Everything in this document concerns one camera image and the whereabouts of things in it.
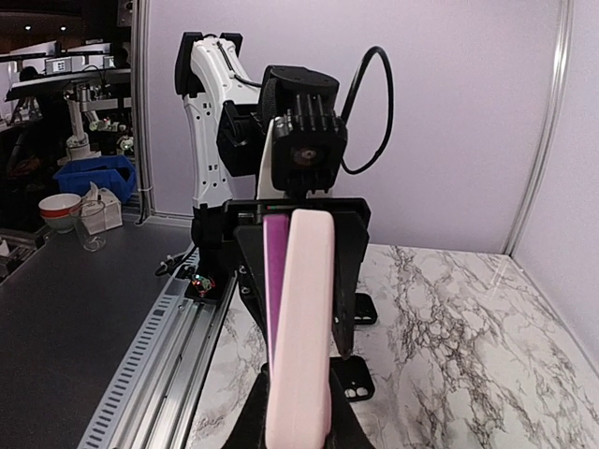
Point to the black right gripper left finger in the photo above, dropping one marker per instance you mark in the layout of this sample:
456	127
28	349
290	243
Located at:
249	430

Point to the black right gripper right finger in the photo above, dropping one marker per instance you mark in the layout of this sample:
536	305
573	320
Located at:
346	431

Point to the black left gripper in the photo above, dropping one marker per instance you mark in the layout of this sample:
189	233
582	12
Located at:
244	142

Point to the purple phone black screen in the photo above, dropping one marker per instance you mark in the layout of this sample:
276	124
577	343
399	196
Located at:
275	239

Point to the pink phone case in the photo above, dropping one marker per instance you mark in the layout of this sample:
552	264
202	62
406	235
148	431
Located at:
299	401

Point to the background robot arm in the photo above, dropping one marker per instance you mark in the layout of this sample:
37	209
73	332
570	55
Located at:
78	144

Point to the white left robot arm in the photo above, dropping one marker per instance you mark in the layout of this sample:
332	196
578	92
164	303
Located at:
208	72

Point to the black phone case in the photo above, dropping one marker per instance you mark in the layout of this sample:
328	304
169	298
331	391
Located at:
354	377
365	311

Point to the blue storage bin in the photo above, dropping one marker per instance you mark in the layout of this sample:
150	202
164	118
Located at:
114	172

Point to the white box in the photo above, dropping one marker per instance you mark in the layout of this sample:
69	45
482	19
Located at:
113	206

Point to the clear glass cup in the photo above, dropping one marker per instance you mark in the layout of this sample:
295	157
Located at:
90	224

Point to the white red bowl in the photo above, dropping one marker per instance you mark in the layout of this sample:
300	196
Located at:
56	211

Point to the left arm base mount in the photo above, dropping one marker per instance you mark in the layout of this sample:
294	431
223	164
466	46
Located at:
202	288

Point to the aluminium front rail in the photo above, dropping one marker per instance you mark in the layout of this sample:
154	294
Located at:
152	398

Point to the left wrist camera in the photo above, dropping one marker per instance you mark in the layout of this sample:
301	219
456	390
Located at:
308	144

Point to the left aluminium corner post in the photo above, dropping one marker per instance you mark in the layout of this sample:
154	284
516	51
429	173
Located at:
139	56

